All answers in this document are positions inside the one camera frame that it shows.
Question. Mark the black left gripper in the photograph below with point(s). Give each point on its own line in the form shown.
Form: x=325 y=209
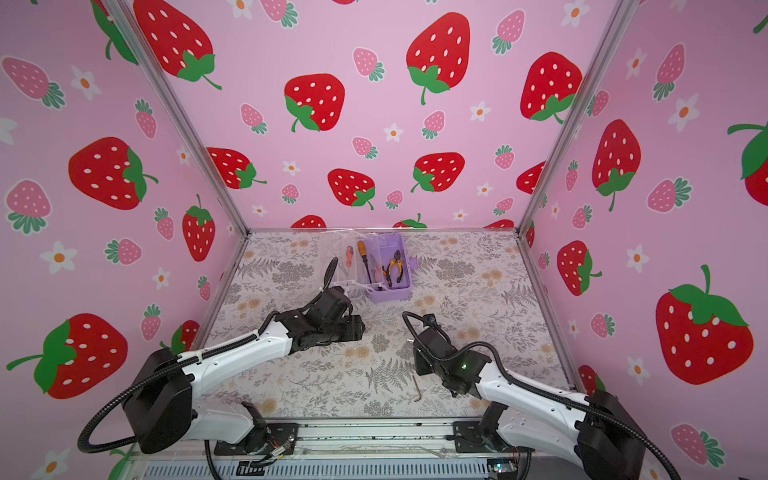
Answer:
x=355 y=327

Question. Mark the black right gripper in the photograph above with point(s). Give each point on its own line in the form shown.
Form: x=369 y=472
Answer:
x=418 y=364

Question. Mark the dark long hex key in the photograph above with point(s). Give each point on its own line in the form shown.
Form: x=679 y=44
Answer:
x=419 y=395

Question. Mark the orange needle nose pliers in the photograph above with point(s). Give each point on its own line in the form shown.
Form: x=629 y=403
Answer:
x=377 y=273

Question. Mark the purple plastic tool box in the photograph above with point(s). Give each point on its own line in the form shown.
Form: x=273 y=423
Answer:
x=383 y=245

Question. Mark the wooden handle screwdriver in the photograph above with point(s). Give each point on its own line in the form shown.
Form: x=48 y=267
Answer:
x=362 y=250

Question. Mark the yellow black cutting pliers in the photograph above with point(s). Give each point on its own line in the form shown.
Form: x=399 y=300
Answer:
x=394 y=271

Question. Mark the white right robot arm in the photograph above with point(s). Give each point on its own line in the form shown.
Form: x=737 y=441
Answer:
x=592 y=431

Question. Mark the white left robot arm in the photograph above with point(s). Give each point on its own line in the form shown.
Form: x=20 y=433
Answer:
x=168 y=404

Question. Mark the aluminium front frame rail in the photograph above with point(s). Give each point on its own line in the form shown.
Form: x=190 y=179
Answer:
x=393 y=448

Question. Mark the aluminium corner post left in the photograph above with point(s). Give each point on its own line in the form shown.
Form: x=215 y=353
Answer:
x=125 y=21

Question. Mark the aluminium corner post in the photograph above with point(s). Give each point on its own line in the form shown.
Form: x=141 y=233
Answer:
x=615 y=31
x=125 y=21

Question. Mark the aluminium corner post right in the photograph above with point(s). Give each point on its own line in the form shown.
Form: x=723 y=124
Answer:
x=615 y=31

